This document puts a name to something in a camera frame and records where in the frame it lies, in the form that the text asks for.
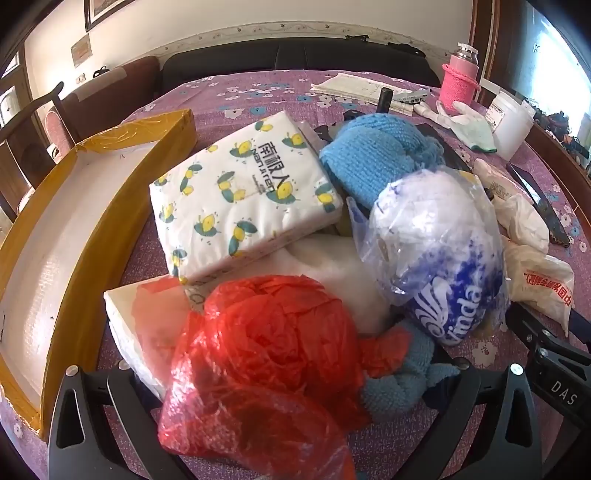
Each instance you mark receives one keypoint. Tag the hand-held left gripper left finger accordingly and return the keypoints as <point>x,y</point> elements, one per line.
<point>127,397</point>

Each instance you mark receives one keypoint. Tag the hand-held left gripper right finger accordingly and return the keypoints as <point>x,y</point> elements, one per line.
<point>455,406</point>

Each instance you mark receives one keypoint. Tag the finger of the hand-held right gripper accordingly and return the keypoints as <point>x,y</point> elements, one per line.
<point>531,330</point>

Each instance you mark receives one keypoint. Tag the white bag with red print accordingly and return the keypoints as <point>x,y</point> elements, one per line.
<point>540,281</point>

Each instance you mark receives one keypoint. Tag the plain white tissue pack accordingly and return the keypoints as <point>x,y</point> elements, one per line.
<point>138,323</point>

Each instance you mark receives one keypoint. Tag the toilet roll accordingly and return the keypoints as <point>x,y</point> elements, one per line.
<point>438,249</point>

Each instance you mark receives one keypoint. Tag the red plastic bag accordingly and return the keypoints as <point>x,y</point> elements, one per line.
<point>268,360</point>

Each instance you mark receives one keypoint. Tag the yellow cardboard box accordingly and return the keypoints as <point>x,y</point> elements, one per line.
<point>60,258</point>

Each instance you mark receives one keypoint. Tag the white towel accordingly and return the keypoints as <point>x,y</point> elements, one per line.
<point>332,272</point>

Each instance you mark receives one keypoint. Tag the blue knitted hat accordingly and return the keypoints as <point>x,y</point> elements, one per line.
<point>374,157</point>

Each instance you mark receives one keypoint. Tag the lemon print tissue pack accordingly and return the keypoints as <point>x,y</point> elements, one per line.
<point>244,194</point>

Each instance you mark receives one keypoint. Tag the white plastic jar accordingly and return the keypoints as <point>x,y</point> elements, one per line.
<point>510,124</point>

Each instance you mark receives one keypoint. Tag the white work glove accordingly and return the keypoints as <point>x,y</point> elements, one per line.
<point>471,127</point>

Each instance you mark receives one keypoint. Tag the pink knitted bottle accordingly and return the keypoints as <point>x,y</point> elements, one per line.
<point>457,87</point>

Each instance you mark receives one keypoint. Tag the dark wooden chair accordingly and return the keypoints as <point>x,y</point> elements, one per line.
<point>27,129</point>

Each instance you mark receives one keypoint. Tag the white paper booklet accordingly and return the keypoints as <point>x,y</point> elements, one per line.
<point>355,87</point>

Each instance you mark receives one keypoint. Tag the purple floral tablecloth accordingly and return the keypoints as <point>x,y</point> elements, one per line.
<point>240,97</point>

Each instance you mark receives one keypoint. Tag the black leather sofa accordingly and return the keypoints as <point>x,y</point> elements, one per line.
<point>300,60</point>

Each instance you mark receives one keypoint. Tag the framed horse painting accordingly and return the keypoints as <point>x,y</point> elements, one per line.
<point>106,9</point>

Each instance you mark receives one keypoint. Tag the brown wooden window frame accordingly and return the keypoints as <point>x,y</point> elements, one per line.
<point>485,32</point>

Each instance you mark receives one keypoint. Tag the brown wall plaque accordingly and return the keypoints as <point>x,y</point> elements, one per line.
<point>81,50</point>

